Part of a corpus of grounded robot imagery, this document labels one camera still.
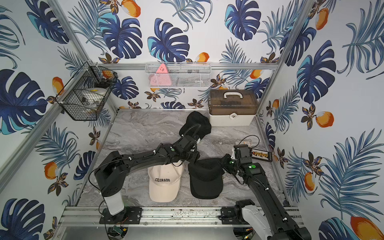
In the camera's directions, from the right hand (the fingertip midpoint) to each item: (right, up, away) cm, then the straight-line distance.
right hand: (219, 161), depth 81 cm
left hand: (-12, +3, +5) cm, 13 cm away
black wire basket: (-73, +35, 0) cm, 81 cm away
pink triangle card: (-33, +47, +8) cm, 59 cm away
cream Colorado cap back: (-29, -10, -3) cm, 31 cm away
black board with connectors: (+30, 0, +14) cm, 33 cm away
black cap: (-13, +19, -12) cm, 26 cm away
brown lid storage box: (+14, +32, +25) cm, 43 cm away
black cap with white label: (-7, -9, +2) cm, 12 cm away
